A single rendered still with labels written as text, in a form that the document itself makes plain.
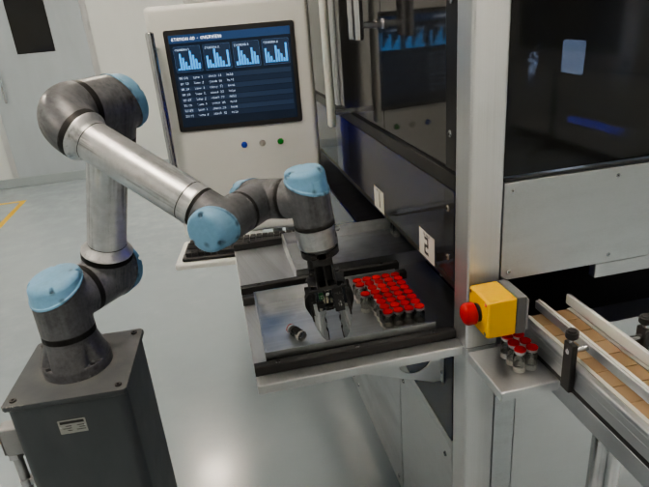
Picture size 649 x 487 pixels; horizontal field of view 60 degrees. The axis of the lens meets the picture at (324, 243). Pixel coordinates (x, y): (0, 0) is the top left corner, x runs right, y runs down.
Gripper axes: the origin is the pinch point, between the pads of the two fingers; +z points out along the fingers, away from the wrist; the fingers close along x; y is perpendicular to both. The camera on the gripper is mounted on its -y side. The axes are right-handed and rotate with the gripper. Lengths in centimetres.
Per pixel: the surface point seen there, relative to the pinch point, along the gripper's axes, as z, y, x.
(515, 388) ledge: 4.4, 22.5, 27.9
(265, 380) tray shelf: 0.3, 11.1, -14.7
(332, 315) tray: 1.4, -9.1, 0.2
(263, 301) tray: -0.6, -18.2, -14.9
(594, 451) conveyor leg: 17, 28, 39
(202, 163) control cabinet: -20, -88, -32
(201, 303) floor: 83, -193, -70
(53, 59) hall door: -59, -521, -219
